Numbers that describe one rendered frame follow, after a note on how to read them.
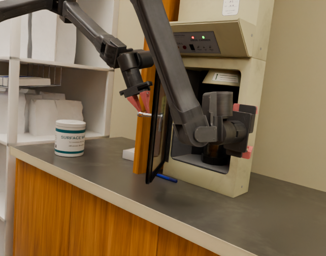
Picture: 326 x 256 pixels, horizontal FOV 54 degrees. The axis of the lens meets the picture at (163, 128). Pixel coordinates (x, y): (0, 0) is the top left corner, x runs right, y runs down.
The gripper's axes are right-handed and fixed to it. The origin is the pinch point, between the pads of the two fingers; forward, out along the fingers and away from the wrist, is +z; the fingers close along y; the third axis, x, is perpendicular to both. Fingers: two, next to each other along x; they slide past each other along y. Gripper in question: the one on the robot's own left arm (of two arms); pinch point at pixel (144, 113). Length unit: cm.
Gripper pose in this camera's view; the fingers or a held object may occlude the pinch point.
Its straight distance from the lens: 105.1
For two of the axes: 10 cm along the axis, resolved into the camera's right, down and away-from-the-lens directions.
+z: 3.3, 9.4, 0.6
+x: -1.7, 1.2, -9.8
